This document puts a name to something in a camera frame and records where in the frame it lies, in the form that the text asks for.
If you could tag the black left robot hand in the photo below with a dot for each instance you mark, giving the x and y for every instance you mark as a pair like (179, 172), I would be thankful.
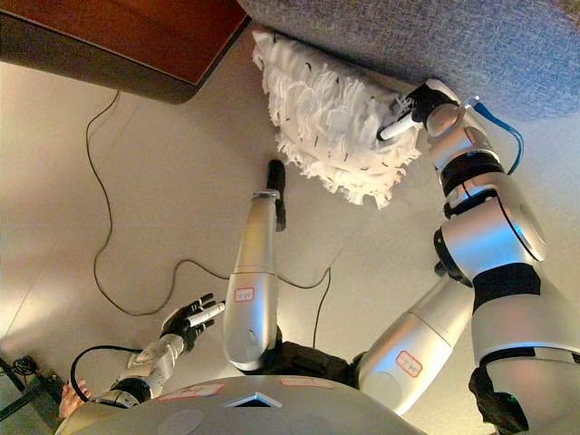
(183, 324)

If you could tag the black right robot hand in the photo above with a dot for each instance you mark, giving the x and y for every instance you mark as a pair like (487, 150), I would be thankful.
(421, 106)

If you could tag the white fringed pillow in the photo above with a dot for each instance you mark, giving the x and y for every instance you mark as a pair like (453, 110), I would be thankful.
(326, 118)

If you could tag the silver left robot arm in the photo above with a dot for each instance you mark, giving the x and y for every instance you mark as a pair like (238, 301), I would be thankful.
(154, 360)

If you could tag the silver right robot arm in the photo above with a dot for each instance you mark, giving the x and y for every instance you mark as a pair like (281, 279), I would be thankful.
(489, 240)

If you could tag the grey fabric sofa chair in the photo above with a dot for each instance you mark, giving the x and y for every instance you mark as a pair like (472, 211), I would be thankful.
(430, 36)

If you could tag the silver left robot leg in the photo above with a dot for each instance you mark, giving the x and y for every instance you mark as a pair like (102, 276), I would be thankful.
(254, 281)

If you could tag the silver robot torso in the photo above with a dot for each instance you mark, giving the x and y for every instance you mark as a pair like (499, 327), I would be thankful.
(226, 412)

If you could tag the black robot waist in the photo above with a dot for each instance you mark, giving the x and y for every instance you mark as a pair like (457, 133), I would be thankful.
(312, 358)

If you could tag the bare person foot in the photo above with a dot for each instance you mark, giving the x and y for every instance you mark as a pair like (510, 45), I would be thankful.
(72, 401)

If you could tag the black left robot foot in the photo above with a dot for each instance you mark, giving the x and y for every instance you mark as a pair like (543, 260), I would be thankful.
(276, 176)

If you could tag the black metal stand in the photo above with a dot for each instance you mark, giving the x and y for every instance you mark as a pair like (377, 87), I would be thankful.
(27, 389)

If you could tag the brown wooden cabinet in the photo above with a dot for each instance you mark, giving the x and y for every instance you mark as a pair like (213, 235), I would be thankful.
(113, 41)

